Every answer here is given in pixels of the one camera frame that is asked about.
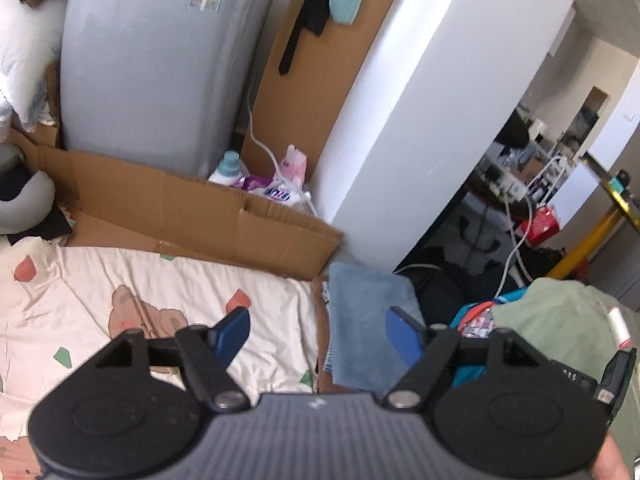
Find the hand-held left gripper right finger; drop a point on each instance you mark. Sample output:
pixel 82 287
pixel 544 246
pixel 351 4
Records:
pixel 402 335

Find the cream bear printed bedsheet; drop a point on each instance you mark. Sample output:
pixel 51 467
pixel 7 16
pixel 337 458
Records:
pixel 150 285

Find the yellow stand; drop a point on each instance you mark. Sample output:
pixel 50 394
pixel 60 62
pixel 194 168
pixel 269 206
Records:
pixel 587 240

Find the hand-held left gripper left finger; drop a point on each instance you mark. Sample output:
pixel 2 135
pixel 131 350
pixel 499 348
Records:
pixel 234 332

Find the olive green cloth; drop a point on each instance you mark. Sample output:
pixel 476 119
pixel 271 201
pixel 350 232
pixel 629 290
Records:
pixel 560 320

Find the red bag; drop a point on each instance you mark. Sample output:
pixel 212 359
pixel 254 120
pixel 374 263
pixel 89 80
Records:
pixel 542 225

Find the light blue denim pants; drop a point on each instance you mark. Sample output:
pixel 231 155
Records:
pixel 365 310

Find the black cloth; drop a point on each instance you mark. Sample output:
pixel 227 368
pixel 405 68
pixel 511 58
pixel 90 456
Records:
pixel 50 227

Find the black bag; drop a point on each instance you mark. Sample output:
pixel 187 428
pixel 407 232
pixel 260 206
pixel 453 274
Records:
pixel 450 285

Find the flattened brown cardboard box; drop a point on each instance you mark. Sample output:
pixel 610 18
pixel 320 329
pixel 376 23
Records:
pixel 200 220

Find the pink pouch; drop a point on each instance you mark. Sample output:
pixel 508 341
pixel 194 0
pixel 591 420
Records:
pixel 292 165

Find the purple and white refill pouch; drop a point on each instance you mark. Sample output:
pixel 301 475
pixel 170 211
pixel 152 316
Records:
pixel 277 195

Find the white thread spool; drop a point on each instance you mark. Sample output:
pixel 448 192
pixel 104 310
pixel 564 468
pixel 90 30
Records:
pixel 619 327

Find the upright brown cardboard sheet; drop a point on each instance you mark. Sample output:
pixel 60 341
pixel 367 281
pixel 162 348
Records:
pixel 325 110

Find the person's right hand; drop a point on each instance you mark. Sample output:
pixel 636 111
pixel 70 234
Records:
pixel 610 460

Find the white bottle with blue cap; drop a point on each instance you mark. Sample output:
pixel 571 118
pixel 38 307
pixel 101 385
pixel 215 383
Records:
pixel 227 170

